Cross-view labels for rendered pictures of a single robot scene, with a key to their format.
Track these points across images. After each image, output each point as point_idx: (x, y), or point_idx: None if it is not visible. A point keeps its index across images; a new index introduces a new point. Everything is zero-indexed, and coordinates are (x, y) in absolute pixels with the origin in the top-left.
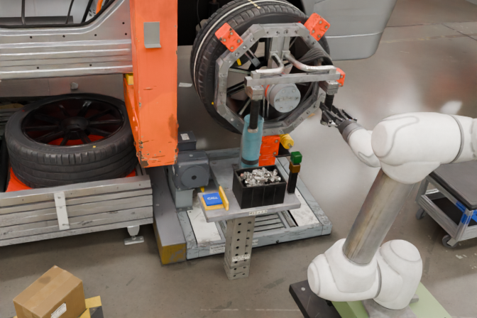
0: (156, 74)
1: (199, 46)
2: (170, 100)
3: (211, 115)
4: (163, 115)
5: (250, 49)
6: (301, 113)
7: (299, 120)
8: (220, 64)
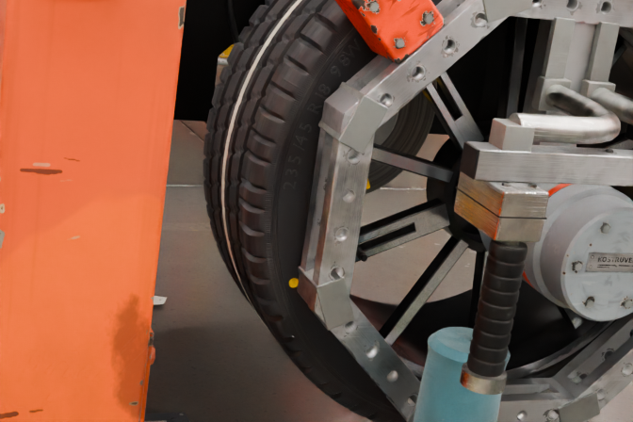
0: (85, 107)
1: (255, 60)
2: (134, 233)
3: (284, 333)
4: (96, 299)
5: (407, 137)
6: (629, 349)
7: (620, 375)
8: (347, 110)
